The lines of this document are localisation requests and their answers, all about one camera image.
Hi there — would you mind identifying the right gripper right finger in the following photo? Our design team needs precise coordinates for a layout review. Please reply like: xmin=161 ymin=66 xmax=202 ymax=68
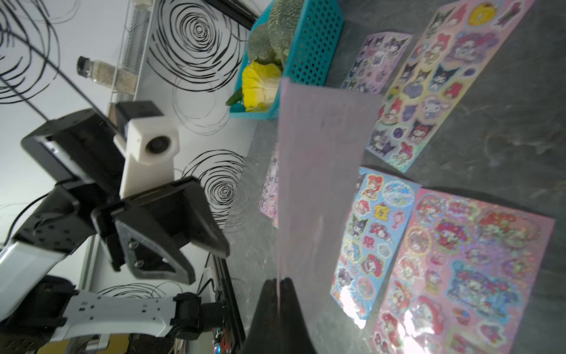
xmin=279 ymin=278 xmax=316 ymax=354

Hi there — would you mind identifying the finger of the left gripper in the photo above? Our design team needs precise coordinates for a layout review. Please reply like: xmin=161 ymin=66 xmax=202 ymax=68
xmin=175 ymin=177 xmax=230 ymax=259
xmin=110 ymin=201 xmax=196 ymax=285

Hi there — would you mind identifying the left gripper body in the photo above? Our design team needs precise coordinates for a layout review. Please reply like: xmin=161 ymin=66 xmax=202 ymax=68
xmin=91 ymin=176 xmax=208 ymax=272

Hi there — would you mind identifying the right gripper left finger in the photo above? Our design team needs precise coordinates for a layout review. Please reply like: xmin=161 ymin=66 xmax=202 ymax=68
xmin=240 ymin=280 xmax=281 ymax=354

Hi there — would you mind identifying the pink My Melody sticker sheet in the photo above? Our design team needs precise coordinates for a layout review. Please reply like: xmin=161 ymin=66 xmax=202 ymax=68
xmin=370 ymin=189 xmax=555 ymax=353

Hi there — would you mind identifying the purple holographic Kuromi sheet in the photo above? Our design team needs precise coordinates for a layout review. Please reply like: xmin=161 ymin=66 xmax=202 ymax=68
xmin=341 ymin=31 xmax=414 ymax=94

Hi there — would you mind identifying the yellow pink sticker sheet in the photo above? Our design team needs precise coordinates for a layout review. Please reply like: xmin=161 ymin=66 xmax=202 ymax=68
xmin=366 ymin=0 xmax=534 ymax=173

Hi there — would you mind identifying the blue glitter sticker sheet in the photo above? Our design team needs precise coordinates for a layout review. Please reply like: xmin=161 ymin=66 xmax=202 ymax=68
xmin=258 ymin=144 xmax=279 ymax=228

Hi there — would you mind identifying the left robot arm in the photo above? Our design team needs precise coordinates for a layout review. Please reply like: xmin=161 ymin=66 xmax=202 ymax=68
xmin=1 ymin=101 xmax=230 ymax=353

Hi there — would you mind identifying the green toy cucumber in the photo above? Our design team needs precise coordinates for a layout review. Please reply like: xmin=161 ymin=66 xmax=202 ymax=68
xmin=226 ymin=87 xmax=243 ymax=106

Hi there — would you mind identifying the black lid spice jar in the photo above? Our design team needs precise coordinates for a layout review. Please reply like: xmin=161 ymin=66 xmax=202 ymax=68
xmin=77 ymin=56 xmax=138 ymax=96

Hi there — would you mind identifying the left green melon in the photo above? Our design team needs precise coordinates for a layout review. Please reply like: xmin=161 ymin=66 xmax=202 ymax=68
xmin=247 ymin=23 xmax=277 ymax=65

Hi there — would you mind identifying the green melon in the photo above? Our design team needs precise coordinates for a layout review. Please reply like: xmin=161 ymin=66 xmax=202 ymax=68
xmin=247 ymin=23 xmax=277 ymax=65
xmin=268 ymin=0 xmax=304 ymax=66

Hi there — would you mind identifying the right green melon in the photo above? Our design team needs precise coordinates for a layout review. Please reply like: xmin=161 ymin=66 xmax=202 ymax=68
xmin=268 ymin=0 xmax=304 ymax=66

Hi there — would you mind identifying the teal plastic basket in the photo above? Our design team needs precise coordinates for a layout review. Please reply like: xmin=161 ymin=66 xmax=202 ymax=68
xmin=229 ymin=0 xmax=344 ymax=120

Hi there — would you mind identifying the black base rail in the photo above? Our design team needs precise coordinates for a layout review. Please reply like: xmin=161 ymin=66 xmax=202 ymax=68
xmin=209 ymin=256 xmax=246 ymax=353

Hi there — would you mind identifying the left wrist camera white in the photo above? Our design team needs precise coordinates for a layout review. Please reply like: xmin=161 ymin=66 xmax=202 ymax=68
xmin=113 ymin=101 xmax=180 ymax=199

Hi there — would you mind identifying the white wire wall shelf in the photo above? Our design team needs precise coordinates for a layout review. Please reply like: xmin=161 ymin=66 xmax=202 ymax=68
xmin=111 ymin=1 xmax=155 ymax=104

